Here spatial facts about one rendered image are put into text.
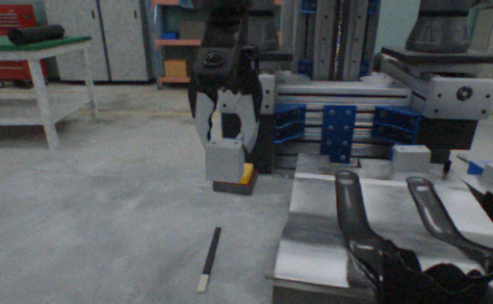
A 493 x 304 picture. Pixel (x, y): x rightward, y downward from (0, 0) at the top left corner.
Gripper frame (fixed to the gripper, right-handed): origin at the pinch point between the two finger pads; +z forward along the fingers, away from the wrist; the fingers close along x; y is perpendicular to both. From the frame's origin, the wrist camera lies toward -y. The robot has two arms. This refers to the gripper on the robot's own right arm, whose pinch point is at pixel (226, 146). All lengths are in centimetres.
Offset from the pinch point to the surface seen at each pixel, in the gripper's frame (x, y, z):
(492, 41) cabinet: -260, 530, 22
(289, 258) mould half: -11.1, -20.5, 1.6
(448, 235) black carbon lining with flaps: -29.7, -5.8, 7.1
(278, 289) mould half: -10.5, -23.1, 2.7
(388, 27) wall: -118, 558, 5
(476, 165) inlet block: -43.1, 20.6, 8.5
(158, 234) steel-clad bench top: 11.0, -3.0, 15.0
